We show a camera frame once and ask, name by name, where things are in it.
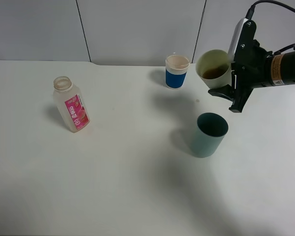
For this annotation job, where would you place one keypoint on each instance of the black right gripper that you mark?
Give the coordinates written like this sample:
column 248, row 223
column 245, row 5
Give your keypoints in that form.
column 250, row 69

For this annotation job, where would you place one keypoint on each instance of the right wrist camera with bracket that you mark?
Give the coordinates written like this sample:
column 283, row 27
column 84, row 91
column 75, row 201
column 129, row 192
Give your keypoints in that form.
column 242, row 41

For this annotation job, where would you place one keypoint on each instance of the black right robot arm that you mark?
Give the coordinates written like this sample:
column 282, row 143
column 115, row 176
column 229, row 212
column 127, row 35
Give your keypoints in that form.
column 282, row 67

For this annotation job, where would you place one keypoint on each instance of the pale green plastic cup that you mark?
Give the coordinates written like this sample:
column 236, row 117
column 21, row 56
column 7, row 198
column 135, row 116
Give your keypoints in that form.
column 214, row 68

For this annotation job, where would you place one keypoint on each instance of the clear bottle with pink label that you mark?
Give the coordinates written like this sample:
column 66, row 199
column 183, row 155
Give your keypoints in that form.
column 70, row 104

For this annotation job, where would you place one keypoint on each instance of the blue and white cup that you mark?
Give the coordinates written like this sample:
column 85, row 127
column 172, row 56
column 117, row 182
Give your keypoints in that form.
column 176, row 67

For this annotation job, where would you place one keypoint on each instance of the teal plastic cup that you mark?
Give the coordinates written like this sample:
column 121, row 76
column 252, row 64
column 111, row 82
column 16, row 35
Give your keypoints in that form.
column 210, row 131

